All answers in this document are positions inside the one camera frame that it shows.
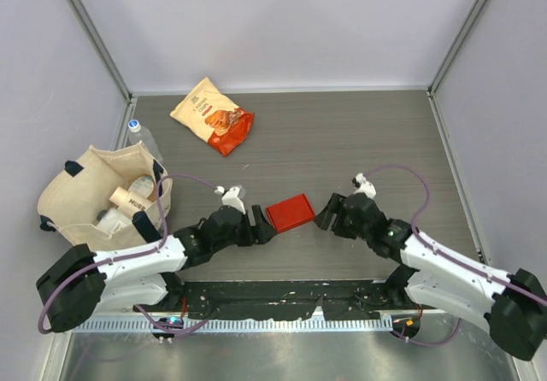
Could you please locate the red paper box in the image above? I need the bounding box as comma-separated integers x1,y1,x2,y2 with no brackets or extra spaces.
267,194,315,233

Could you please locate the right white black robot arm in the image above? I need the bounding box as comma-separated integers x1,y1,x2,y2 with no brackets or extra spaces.
315,193,546,361

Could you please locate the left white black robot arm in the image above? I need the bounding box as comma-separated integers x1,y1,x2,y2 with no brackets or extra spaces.
36,205,277,334

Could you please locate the cassava chips bag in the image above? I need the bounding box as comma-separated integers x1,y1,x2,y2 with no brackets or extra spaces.
170,78,255,156

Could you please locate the beige cylindrical bottle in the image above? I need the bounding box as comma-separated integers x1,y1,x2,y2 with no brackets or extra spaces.
109,187,153,216

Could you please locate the white pouch in bag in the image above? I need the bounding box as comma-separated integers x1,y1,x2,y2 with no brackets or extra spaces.
96,208,132,235

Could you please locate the clear plastic water bottle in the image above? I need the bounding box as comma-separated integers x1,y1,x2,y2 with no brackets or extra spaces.
127,119,163,164

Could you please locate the beige canvas tote bag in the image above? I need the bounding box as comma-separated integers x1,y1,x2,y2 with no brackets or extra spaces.
38,143,173,251

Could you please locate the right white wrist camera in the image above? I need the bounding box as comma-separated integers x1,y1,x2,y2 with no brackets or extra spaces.
352,173,377,199

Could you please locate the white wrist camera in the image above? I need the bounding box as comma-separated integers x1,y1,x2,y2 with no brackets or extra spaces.
215,185,246,214
352,173,377,199

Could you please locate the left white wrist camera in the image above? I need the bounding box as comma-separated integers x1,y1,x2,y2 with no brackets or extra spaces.
215,185,246,214

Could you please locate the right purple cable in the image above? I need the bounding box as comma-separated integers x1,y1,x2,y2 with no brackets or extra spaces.
367,164,547,348

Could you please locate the purple cable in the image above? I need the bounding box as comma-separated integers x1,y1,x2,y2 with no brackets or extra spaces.
38,173,223,342
367,164,547,348

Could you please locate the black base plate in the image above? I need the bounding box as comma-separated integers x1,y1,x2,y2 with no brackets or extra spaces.
144,280,418,321

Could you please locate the aluminium frame rail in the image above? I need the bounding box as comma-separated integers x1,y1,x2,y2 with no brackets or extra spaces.
52,278,142,316

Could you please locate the white slotted cable duct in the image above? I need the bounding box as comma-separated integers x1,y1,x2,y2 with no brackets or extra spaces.
74,314,393,333

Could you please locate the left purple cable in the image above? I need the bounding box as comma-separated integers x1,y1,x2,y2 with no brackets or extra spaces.
38,173,223,342

